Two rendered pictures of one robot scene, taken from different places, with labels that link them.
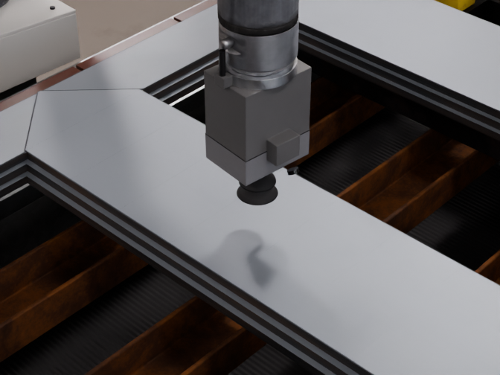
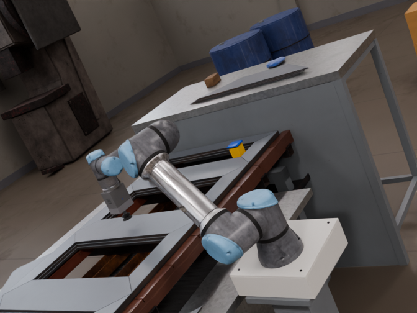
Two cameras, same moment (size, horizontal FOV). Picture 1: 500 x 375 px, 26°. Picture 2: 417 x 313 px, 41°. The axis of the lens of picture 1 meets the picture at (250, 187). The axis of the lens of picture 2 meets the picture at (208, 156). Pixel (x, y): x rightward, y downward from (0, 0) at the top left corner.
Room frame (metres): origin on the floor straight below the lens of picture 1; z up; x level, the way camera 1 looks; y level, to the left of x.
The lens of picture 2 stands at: (3.16, 0.26, 1.67)
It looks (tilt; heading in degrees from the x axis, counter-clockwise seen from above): 17 degrees down; 176
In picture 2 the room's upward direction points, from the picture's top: 24 degrees counter-clockwise
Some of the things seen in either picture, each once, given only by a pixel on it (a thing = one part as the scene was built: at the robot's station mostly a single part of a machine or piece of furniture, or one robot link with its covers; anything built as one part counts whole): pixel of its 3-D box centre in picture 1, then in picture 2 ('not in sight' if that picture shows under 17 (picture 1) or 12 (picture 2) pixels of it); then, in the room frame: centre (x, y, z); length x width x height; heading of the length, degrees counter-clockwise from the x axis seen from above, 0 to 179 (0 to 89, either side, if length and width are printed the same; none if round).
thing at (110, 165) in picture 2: not in sight; (112, 163); (0.98, 0.05, 1.15); 0.11 x 0.11 x 0.08; 24
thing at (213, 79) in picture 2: not in sight; (212, 80); (-0.16, 0.70, 1.08); 0.10 x 0.06 x 0.05; 146
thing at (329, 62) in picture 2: not in sight; (247, 83); (0.15, 0.82, 1.03); 1.30 x 0.60 x 0.04; 47
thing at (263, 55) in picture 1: (255, 39); (108, 180); (0.89, -0.01, 1.07); 0.08 x 0.08 x 0.05
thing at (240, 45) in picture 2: not in sight; (269, 66); (-2.93, 1.71, 0.45); 1.23 x 0.78 x 0.91; 132
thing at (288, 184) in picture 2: not in sight; (301, 226); (0.61, 0.71, 0.34); 0.06 x 0.06 x 0.68; 47
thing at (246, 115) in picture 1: (263, 114); (115, 197); (0.88, -0.01, 0.99); 0.10 x 0.09 x 0.16; 40
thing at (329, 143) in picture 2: not in sight; (261, 191); (0.35, 0.63, 0.51); 1.30 x 0.04 x 1.01; 47
